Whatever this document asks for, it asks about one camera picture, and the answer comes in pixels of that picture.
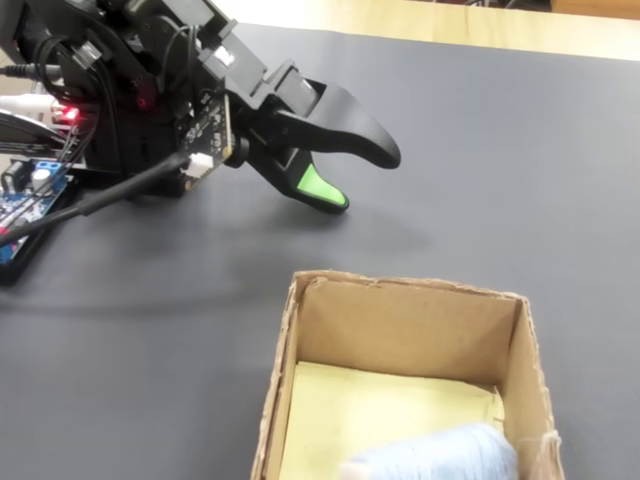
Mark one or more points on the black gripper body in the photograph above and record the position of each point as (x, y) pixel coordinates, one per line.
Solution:
(250, 85)

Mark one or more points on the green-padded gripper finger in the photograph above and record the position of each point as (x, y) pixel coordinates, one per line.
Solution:
(315, 192)

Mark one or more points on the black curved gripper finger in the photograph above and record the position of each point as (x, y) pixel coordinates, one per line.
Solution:
(345, 125)

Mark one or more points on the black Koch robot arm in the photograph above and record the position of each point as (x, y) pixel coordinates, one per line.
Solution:
(140, 45)

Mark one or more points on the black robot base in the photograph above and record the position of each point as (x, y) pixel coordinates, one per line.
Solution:
(135, 155)

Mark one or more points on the brown cardboard box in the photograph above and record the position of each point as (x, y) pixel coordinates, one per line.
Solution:
(410, 325)

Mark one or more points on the pale yellow box liner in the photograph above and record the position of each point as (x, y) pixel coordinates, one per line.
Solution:
(360, 410)

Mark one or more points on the black power plug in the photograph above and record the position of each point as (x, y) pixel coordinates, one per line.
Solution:
(25, 71)

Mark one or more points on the blue controller circuit board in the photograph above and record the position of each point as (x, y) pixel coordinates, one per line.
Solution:
(25, 200)

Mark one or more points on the black camera circuit board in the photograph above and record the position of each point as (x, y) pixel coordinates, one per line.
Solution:
(207, 135)

